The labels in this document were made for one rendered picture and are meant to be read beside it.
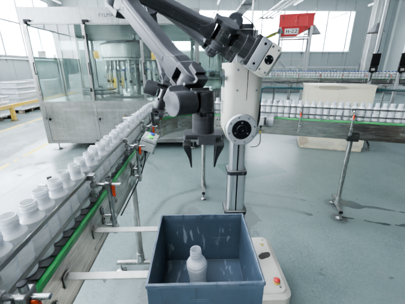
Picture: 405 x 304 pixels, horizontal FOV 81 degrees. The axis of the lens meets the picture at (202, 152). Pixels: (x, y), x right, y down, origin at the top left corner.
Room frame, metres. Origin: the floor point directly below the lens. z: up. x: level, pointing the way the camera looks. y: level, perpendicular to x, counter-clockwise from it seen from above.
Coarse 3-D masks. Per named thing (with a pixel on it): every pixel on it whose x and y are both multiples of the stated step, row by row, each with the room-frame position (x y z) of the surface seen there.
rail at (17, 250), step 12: (132, 132) 1.40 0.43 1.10; (120, 144) 1.15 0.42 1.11; (132, 144) 1.38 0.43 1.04; (108, 156) 0.98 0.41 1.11; (120, 156) 1.14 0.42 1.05; (96, 168) 0.85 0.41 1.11; (84, 180) 0.74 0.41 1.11; (72, 192) 0.65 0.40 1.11; (60, 204) 0.58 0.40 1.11; (48, 216) 0.53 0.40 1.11; (72, 216) 0.63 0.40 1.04; (36, 228) 0.48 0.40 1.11; (24, 240) 0.43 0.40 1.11; (12, 252) 0.40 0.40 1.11; (0, 264) 0.37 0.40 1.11; (36, 264) 0.45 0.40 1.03; (24, 276) 0.40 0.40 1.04; (12, 288) 0.37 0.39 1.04
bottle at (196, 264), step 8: (192, 248) 0.66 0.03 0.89; (200, 248) 0.65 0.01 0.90; (192, 256) 0.63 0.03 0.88; (200, 256) 0.63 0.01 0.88; (192, 264) 0.62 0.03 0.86; (200, 264) 0.62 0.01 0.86; (192, 272) 0.61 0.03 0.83; (200, 272) 0.61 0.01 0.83; (192, 280) 0.62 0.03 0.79; (200, 280) 0.62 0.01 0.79
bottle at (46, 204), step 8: (32, 192) 0.56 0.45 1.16; (40, 192) 0.56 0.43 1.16; (48, 192) 0.58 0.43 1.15; (40, 200) 0.56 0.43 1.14; (48, 200) 0.57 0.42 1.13; (40, 208) 0.55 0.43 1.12; (48, 208) 0.56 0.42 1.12; (56, 216) 0.57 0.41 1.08; (56, 224) 0.56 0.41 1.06; (56, 232) 0.56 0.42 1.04; (56, 240) 0.56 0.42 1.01
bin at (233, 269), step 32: (160, 224) 0.71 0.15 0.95; (192, 224) 0.77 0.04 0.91; (224, 224) 0.77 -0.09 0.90; (160, 256) 0.66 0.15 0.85; (224, 256) 0.77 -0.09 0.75; (256, 256) 0.56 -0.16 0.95; (160, 288) 0.46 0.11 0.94; (192, 288) 0.46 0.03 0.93; (224, 288) 0.47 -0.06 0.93; (256, 288) 0.47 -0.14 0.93
